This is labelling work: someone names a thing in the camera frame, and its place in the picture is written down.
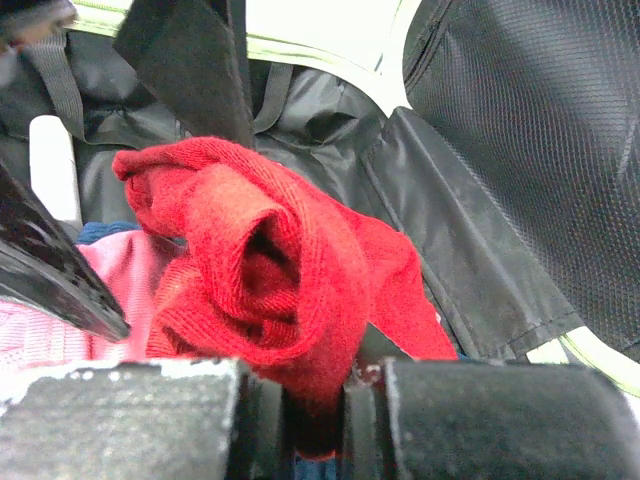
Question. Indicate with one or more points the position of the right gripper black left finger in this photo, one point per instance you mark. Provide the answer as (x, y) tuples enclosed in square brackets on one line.
[(163, 419)]

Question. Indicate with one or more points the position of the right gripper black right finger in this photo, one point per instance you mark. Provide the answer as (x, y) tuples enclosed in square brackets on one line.
[(472, 420)]

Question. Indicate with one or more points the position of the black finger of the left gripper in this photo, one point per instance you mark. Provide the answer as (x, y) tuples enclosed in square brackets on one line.
[(192, 56), (43, 269)]

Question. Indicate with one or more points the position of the pink garment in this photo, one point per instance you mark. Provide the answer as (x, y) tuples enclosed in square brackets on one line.
[(131, 272)]

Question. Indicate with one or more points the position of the red garment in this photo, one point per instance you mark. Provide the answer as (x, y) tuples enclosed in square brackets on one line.
[(274, 272)]

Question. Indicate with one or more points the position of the green hard-shell suitcase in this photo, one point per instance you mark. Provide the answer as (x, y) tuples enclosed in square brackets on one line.
[(500, 137)]

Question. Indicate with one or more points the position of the navy blue garment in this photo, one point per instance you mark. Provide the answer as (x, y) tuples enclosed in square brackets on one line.
[(111, 234)]

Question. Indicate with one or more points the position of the white cylindrical bottle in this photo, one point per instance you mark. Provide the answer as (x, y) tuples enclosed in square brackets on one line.
[(53, 174)]

